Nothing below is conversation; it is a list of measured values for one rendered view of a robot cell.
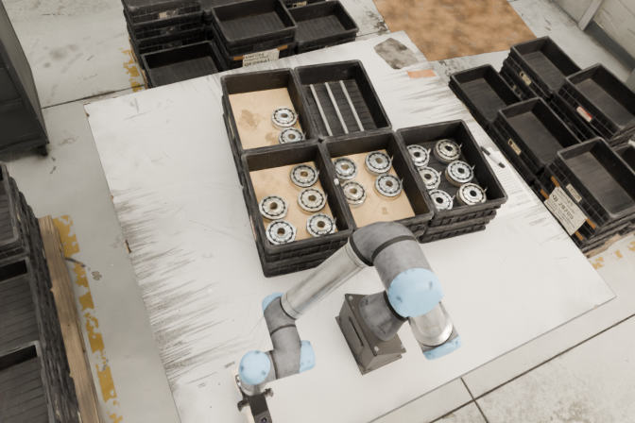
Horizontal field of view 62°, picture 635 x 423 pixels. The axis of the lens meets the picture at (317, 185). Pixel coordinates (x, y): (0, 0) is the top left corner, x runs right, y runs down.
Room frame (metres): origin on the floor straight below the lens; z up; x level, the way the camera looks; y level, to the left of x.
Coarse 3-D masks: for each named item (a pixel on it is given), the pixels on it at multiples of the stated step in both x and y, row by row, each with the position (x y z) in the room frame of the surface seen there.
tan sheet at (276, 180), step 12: (276, 168) 1.19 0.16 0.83; (288, 168) 1.20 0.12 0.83; (252, 180) 1.11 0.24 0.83; (264, 180) 1.12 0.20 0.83; (276, 180) 1.13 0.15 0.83; (288, 180) 1.14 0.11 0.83; (264, 192) 1.07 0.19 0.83; (276, 192) 1.08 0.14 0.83; (288, 192) 1.09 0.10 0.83; (288, 216) 0.99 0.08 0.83; (300, 216) 1.00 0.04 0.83; (300, 228) 0.95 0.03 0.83; (336, 228) 0.98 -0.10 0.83
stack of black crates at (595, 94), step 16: (576, 80) 2.40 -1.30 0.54; (592, 80) 2.47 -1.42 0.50; (608, 80) 2.42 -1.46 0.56; (560, 96) 2.28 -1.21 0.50; (576, 96) 2.24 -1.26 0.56; (592, 96) 2.34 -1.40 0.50; (608, 96) 2.36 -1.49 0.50; (624, 96) 2.33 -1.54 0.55; (560, 112) 2.26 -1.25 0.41; (576, 112) 2.32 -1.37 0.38; (592, 112) 2.14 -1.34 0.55; (608, 112) 2.23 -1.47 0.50; (624, 112) 2.26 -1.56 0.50; (576, 128) 2.14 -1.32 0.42; (592, 128) 2.21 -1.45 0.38; (608, 128) 2.06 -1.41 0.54; (624, 128) 2.04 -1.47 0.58; (624, 144) 2.15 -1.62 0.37
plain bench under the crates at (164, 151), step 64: (256, 64) 1.85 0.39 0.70; (384, 64) 2.03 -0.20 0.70; (128, 128) 1.33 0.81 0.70; (192, 128) 1.40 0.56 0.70; (128, 192) 1.04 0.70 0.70; (192, 192) 1.09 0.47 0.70; (192, 256) 0.83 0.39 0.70; (256, 256) 0.88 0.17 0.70; (448, 256) 1.03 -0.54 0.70; (512, 256) 1.09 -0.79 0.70; (576, 256) 1.15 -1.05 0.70; (192, 320) 0.60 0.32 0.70; (256, 320) 0.64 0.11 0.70; (320, 320) 0.69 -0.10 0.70; (512, 320) 0.82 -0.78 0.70; (192, 384) 0.40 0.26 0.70; (320, 384) 0.48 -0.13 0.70; (384, 384) 0.51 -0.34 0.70
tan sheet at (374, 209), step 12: (348, 156) 1.31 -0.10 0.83; (360, 156) 1.32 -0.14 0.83; (360, 168) 1.26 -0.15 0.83; (360, 180) 1.21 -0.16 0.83; (372, 180) 1.22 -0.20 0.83; (372, 192) 1.16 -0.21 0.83; (372, 204) 1.11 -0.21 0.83; (384, 204) 1.12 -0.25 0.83; (396, 204) 1.13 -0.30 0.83; (408, 204) 1.14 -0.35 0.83; (360, 216) 1.05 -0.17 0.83; (372, 216) 1.06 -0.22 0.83; (384, 216) 1.07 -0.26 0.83; (396, 216) 1.08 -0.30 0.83; (408, 216) 1.09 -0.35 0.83
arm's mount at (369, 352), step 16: (352, 304) 0.68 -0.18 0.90; (336, 320) 0.69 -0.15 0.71; (352, 320) 0.65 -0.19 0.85; (352, 336) 0.62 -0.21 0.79; (368, 336) 0.58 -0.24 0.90; (352, 352) 0.59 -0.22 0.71; (368, 352) 0.56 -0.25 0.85; (384, 352) 0.56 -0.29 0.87; (400, 352) 0.59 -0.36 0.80; (368, 368) 0.54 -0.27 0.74
